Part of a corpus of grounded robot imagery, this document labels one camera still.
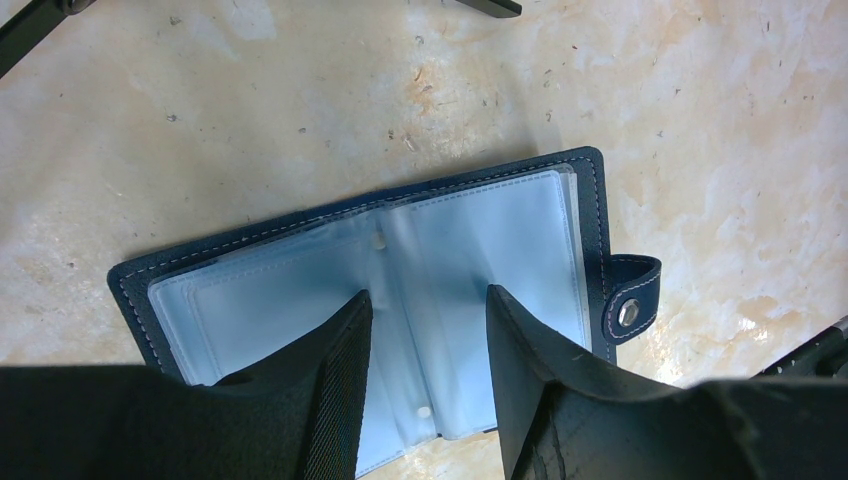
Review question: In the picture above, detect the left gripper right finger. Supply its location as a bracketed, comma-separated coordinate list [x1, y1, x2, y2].
[486, 285, 689, 479]

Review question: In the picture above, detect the dark blue card holder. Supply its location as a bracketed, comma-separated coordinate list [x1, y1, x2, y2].
[107, 147, 661, 476]

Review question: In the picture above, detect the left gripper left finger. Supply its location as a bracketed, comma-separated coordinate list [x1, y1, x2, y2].
[214, 290, 373, 479]

